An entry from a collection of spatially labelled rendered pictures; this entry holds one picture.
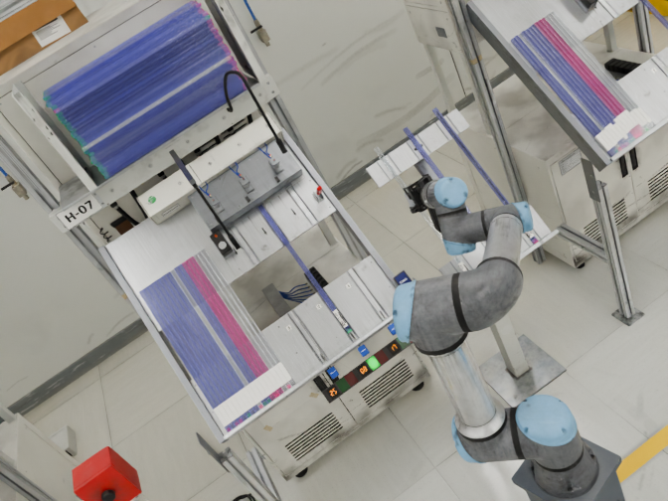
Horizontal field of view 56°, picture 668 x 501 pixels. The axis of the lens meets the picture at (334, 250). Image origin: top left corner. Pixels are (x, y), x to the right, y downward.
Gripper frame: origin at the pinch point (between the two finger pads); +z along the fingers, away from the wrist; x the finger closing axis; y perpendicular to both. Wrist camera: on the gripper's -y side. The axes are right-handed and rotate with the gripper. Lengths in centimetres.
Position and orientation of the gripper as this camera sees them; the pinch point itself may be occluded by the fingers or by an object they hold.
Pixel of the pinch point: (417, 204)
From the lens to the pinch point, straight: 188.1
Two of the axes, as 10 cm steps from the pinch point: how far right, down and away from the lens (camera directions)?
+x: -8.2, 5.6, -1.1
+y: -5.5, -8.3, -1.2
